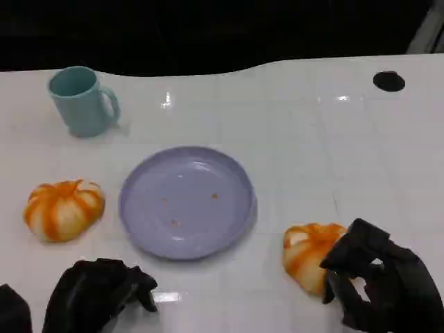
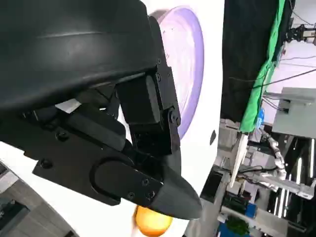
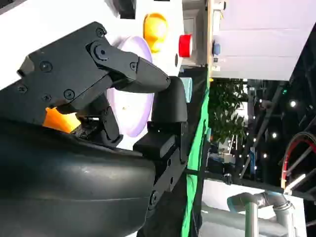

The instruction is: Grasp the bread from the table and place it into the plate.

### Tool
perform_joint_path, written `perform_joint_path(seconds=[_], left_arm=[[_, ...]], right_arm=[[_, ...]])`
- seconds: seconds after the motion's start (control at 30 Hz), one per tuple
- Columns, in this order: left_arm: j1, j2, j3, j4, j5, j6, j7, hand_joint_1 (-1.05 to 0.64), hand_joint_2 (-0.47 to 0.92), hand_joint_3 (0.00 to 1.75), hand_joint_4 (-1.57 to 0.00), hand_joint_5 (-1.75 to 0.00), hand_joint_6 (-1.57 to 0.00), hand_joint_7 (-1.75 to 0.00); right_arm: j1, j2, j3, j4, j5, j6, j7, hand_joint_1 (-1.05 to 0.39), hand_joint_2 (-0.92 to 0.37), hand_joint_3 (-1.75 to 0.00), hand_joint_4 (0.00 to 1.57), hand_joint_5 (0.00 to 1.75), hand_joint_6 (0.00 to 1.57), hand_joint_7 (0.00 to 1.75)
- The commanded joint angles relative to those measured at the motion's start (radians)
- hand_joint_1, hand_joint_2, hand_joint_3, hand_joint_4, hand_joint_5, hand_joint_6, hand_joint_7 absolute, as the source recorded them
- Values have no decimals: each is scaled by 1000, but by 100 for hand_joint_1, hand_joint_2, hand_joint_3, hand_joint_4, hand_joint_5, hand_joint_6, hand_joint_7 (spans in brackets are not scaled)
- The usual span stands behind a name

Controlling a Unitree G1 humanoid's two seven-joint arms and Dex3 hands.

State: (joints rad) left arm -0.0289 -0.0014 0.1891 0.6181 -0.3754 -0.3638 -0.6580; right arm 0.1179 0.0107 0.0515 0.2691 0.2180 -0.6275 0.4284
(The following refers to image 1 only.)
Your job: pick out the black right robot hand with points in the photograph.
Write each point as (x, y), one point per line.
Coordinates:
(385, 277)

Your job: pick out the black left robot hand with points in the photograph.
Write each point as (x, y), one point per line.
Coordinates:
(86, 295)

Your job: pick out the orange and white toy bread roll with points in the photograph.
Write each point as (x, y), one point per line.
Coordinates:
(64, 209)
(307, 256)

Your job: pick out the lilac plate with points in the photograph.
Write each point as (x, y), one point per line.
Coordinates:
(187, 203)

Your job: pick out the pale green mug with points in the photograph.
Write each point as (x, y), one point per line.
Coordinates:
(81, 100)

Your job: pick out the black round table grommet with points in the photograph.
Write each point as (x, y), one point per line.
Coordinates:
(388, 81)

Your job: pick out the grey table leg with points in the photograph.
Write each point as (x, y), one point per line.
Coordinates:
(428, 33)

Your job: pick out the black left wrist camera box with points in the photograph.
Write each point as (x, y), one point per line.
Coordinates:
(14, 310)

